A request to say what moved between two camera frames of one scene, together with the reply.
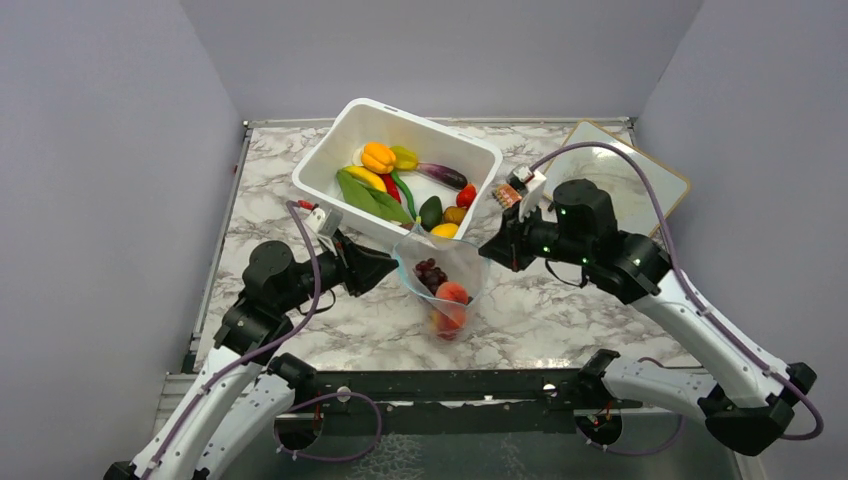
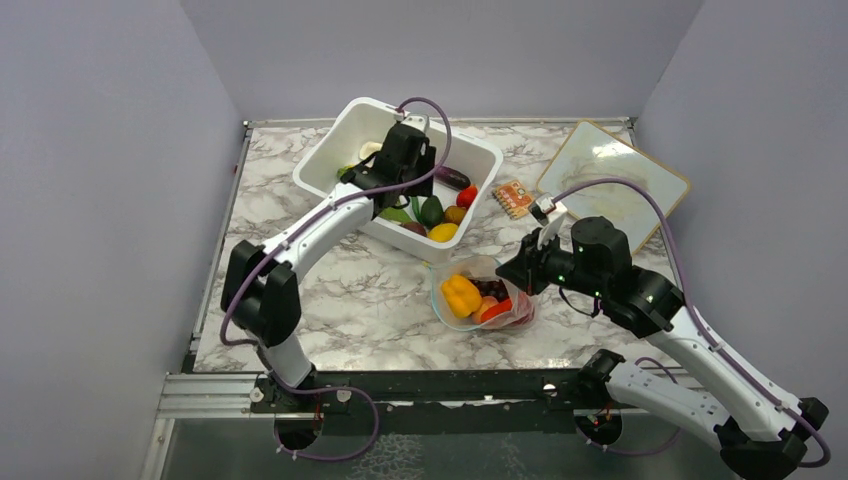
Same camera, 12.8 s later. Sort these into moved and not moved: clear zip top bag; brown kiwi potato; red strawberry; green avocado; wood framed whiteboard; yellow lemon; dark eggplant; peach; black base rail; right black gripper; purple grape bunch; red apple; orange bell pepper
Moved: clear zip top bag; peach; red apple; right black gripper; purple grape bunch; orange bell pepper
Not moved: dark eggplant; black base rail; yellow lemon; red strawberry; wood framed whiteboard; green avocado; brown kiwi potato
